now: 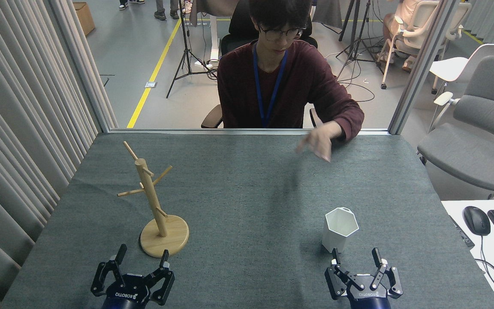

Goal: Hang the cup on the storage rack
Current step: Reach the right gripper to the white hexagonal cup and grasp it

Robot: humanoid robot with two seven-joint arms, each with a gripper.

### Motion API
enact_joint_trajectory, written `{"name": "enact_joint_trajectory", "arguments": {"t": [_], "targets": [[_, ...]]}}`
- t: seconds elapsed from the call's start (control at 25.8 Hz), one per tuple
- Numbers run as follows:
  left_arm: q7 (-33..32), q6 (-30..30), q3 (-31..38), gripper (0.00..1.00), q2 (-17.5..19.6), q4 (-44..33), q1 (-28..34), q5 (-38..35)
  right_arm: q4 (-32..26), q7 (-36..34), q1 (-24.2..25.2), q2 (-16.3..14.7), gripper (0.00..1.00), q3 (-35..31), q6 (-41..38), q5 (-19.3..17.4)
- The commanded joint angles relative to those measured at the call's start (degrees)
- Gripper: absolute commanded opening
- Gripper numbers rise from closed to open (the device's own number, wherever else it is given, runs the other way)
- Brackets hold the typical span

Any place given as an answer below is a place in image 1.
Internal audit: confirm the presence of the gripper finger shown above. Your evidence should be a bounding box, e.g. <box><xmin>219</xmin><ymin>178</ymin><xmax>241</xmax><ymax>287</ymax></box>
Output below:
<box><xmin>144</xmin><ymin>250</ymin><xmax>175</xmax><ymax>306</ymax></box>
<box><xmin>369</xmin><ymin>248</ymin><xmax>403</xmax><ymax>300</ymax></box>
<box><xmin>91</xmin><ymin>244</ymin><xmax>127</xmax><ymax>297</ymax></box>
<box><xmin>325</xmin><ymin>248</ymin><xmax>359</xmax><ymax>300</ymax></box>

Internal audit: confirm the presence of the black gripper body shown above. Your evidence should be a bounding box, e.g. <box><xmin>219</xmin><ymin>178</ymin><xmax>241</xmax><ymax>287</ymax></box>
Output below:
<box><xmin>103</xmin><ymin>275</ymin><xmax>151</xmax><ymax>309</ymax></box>
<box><xmin>346</xmin><ymin>275</ymin><xmax>391</xmax><ymax>309</ymax></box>

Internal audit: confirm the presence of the white hexagonal cup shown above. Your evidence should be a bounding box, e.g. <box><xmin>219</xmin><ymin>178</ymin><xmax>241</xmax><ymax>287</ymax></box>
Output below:
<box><xmin>322</xmin><ymin>207</ymin><xmax>359</xmax><ymax>254</ymax></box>

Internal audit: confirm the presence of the wooden cup rack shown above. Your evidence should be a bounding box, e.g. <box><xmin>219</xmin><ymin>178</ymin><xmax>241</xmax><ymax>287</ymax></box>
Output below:
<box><xmin>117</xmin><ymin>141</ymin><xmax>190</xmax><ymax>258</ymax></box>

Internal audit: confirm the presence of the person's left hand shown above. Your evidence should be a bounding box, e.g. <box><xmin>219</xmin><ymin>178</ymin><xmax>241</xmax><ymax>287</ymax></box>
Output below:
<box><xmin>295</xmin><ymin>121</ymin><xmax>343</xmax><ymax>163</ymax></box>

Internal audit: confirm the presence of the black flat device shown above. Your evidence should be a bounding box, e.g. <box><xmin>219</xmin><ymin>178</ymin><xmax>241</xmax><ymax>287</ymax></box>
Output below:
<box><xmin>449</xmin><ymin>215</ymin><xmax>475</xmax><ymax>248</ymax></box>

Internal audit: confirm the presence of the black computer mouse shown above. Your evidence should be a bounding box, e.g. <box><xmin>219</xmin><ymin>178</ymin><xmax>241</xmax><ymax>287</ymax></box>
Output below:
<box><xmin>463</xmin><ymin>206</ymin><xmax>491</xmax><ymax>236</ymax></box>

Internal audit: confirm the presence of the grey padded chair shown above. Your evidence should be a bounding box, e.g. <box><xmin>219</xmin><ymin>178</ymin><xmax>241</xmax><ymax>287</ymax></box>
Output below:
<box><xmin>417</xmin><ymin>55</ymin><xmax>494</xmax><ymax>200</ymax></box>

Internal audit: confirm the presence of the white plastic chair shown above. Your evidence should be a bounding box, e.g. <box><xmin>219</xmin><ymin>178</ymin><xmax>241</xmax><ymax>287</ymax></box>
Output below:
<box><xmin>428</xmin><ymin>40</ymin><xmax>494</xmax><ymax>131</ymax></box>

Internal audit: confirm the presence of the black tripod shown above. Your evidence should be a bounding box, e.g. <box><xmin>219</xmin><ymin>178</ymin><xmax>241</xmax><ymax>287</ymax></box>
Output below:
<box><xmin>335</xmin><ymin>0</ymin><xmax>386</xmax><ymax>82</ymax></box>
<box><xmin>166</xmin><ymin>0</ymin><xmax>217</xmax><ymax>98</ymax></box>

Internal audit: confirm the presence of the beige office chair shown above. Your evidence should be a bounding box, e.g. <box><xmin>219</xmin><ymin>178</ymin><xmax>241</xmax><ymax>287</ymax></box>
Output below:
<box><xmin>378</xmin><ymin>0</ymin><xmax>473</xmax><ymax>90</ymax></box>

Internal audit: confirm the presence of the white standing desk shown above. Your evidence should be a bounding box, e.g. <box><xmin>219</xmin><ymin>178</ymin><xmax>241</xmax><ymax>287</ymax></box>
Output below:
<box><xmin>189</xmin><ymin>0</ymin><xmax>240</xmax><ymax>69</ymax></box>

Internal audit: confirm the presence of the cardboard box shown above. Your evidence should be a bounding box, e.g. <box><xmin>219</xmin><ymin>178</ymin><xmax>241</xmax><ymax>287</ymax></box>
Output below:
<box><xmin>72</xmin><ymin>2</ymin><xmax>96</xmax><ymax>36</ymax></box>

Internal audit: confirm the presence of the black office chair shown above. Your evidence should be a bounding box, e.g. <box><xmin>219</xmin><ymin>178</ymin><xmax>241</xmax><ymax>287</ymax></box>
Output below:
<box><xmin>201</xmin><ymin>0</ymin><xmax>319</xmax><ymax>129</ymax></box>

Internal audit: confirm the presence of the seated person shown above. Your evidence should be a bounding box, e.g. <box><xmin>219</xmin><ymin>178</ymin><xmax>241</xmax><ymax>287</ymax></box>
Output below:
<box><xmin>382</xmin><ymin>0</ymin><xmax>428</xmax><ymax>72</ymax></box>

